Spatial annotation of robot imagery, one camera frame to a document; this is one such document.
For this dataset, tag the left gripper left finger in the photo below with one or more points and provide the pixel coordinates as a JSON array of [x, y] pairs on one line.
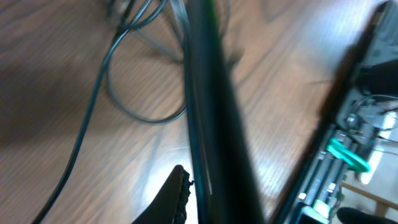
[[169, 205]]

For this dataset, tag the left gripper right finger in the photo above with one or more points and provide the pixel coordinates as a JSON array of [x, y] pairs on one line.
[[224, 182]]

